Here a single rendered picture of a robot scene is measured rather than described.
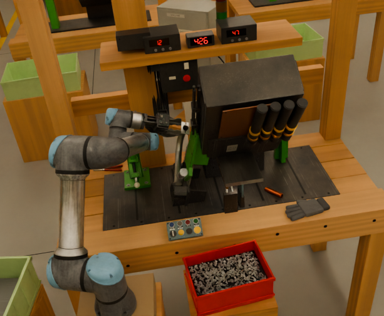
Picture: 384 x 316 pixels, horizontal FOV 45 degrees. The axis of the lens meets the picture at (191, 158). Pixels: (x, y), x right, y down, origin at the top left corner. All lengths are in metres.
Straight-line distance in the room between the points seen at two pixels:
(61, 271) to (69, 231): 0.14
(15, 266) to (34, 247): 1.44
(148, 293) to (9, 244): 1.98
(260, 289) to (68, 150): 0.89
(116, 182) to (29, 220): 1.50
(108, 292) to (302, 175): 1.15
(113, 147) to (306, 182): 1.07
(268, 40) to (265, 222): 0.80
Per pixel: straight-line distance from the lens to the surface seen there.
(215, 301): 1.83
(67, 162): 1.60
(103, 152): 1.57
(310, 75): 2.51
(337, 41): 2.39
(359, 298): 2.65
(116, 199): 2.27
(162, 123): 2.01
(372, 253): 2.41
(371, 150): 4.20
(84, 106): 2.40
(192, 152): 2.01
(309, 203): 2.14
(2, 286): 2.14
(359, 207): 2.20
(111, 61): 2.07
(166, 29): 2.13
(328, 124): 2.59
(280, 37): 2.16
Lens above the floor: 2.32
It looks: 35 degrees down
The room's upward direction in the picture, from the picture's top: 6 degrees counter-clockwise
